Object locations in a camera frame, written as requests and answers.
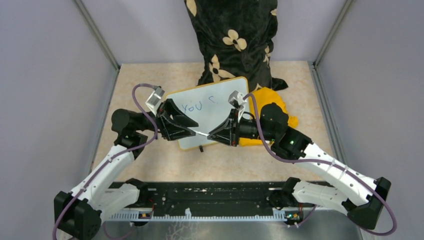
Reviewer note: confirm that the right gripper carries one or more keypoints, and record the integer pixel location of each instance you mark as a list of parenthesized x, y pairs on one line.
[(228, 133)]

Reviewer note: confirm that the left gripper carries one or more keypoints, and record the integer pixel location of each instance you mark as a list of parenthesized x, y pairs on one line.
[(172, 132)]

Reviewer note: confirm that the white marker pen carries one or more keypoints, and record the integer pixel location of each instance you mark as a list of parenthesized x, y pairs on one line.
[(201, 133)]

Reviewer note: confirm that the yellow-framed whiteboard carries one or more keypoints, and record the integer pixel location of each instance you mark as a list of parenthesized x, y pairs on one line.
[(208, 104)]

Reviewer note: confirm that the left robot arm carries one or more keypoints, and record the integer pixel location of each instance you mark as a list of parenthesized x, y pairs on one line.
[(82, 211)]

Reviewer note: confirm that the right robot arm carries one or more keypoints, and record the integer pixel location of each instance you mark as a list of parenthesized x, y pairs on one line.
[(359, 197)]

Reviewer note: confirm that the yellow t-shirt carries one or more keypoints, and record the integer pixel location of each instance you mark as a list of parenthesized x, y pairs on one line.
[(268, 102)]

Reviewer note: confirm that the black floral blanket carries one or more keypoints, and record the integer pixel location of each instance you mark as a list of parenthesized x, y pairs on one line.
[(235, 38)]

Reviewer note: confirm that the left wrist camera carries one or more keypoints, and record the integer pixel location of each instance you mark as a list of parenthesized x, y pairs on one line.
[(154, 100)]

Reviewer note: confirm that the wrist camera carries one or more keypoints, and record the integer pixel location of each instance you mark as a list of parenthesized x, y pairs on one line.
[(154, 100), (236, 99)]

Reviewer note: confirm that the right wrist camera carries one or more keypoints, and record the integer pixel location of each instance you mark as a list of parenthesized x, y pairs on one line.
[(236, 99)]

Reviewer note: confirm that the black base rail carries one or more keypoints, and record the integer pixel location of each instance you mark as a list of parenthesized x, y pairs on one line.
[(214, 202)]

